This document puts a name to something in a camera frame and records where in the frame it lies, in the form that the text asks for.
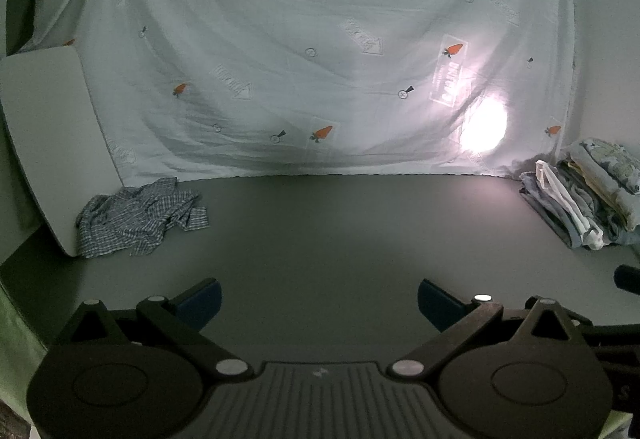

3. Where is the carrot print bed sheet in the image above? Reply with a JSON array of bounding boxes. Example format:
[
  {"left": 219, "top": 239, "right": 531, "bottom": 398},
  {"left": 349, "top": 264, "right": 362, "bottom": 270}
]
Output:
[{"left": 30, "top": 0, "right": 583, "bottom": 185}]

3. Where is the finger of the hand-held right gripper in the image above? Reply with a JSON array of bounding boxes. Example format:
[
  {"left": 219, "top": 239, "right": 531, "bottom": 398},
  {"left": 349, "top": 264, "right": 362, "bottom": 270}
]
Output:
[{"left": 613, "top": 264, "right": 640, "bottom": 293}]

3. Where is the pale printed folded garment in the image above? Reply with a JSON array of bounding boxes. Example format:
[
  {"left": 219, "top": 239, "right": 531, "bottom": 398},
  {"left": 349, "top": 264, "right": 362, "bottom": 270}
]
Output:
[{"left": 560, "top": 137, "right": 640, "bottom": 229}]

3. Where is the stack of folded clothes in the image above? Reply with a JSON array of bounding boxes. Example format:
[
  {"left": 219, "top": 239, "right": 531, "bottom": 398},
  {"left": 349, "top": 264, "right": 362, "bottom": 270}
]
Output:
[{"left": 519, "top": 162, "right": 640, "bottom": 249}]

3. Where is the white folded garment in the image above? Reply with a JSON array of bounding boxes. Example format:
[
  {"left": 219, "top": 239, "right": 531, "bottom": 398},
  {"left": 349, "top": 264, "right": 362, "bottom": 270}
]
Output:
[{"left": 534, "top": 160, "right": 606, "bottom": 251}]

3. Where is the blue checked shirt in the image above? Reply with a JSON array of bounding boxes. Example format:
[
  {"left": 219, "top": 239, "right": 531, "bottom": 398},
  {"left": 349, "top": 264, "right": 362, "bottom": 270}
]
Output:
[{"left": 75, "top": 177, "right": 210, "bottom": 259}]

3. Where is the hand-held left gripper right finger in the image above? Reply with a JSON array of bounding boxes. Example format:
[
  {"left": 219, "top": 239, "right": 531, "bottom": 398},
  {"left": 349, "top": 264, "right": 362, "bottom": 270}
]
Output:
[{"left": 390, "top": 278, "right": 593, "bottom": 379}]

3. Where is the green cloth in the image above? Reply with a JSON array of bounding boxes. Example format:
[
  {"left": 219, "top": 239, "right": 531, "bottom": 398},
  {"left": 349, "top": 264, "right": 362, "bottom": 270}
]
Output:
[{"left": 0, "top": 279, "right": 53, "bottom": 425}]

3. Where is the white flat board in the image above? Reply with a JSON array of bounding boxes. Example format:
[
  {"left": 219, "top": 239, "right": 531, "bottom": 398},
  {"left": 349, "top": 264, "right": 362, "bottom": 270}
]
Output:
[{"left": 0, "top": 45, "right": 125, "bottom": 256}]

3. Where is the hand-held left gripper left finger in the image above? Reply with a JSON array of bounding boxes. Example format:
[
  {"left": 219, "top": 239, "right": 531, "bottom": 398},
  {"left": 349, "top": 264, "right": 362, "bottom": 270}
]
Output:
[{"left": 52, "top": 277, "right": 253, "bottom": 382}]

